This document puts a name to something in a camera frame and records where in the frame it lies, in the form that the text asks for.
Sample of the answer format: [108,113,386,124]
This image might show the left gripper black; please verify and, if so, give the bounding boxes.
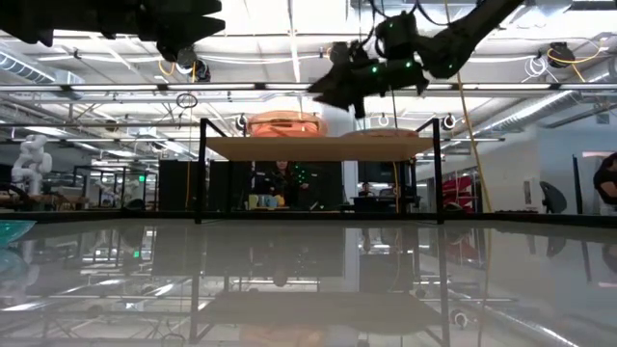
[103,0,227,52]

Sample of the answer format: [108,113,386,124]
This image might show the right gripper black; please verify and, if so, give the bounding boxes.
[308,40,430,120]

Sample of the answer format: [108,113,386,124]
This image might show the orange translucent plastic plate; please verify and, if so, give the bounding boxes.
[246,110,329,139]
[340,127,421,140]

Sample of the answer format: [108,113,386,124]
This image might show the wooden shelf black metal legs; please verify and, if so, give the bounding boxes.
[195,118,445,224]

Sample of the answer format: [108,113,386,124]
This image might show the red object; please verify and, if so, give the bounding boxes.
[442,175,476,211]

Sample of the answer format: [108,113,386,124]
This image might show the white robot figure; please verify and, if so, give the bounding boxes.
[10,134,53,197]

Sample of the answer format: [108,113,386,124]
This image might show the grey office chair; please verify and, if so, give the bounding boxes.
[539,180,569,215]

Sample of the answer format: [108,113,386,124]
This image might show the blue translucent plastic plate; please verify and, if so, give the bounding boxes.
[0,220,38,250]

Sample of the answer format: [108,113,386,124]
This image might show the black ceiling cable reel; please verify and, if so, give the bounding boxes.
[547,41,577,68]
[175,47,212,83]
[330,41,352,67]

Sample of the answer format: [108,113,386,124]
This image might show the black aluminium table frame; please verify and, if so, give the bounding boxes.
[0,210,617,227]

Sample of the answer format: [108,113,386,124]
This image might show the yellow cable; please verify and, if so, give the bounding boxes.
[455,71,494,213]

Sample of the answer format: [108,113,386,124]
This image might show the silver ventilation duct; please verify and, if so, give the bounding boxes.
[481,62,617,141]

